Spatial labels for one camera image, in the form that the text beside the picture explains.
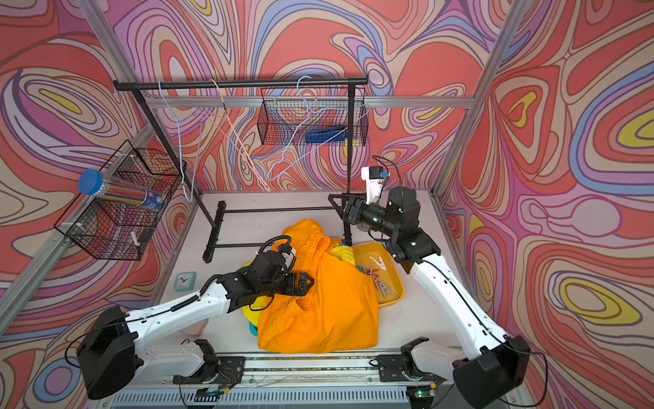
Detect mint small clock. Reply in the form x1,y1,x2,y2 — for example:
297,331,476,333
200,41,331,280
172,272,197,292

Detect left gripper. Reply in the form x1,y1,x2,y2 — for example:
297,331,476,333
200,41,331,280
257,271,317,299

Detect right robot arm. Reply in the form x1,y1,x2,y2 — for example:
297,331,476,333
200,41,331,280
328,187,536,408

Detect pink clothespin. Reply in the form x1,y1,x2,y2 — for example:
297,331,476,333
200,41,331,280
372,276,398,303

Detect black wire basket back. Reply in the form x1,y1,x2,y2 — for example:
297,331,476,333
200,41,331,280
257,87,369,148

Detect teal plastic basket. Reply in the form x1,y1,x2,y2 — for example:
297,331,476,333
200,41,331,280
249,322,258,337

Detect black clothes rack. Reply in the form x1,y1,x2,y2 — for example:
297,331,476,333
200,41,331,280
113,76,368,263

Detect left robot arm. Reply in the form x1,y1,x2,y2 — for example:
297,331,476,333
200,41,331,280
71,235,315,400

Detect black wire basket left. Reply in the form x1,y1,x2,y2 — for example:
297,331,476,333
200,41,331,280
54,141,182,261

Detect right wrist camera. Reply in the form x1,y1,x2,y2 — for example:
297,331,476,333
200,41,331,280
361,165,390,205

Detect light blue wire hanger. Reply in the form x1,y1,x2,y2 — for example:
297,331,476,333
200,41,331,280
157,81,206,203

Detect white clothespin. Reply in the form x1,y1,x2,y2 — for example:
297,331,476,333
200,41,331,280
369,256,388,271

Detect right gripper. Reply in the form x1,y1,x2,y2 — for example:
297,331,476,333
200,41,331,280
328,193,399,238

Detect orange shorts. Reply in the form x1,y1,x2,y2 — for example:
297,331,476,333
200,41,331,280
257,219,379,354

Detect black wire basket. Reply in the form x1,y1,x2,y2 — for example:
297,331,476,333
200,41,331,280
257,87,369,148
54,141,182,261

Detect blue capped pencil tube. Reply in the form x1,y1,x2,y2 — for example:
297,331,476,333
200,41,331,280
78,169,165,211

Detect yellow plastic tray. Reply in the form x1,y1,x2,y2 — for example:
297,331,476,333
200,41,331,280
353,242,405,308

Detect blue item in basket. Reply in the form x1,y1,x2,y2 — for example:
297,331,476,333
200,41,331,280
305,125,347,145

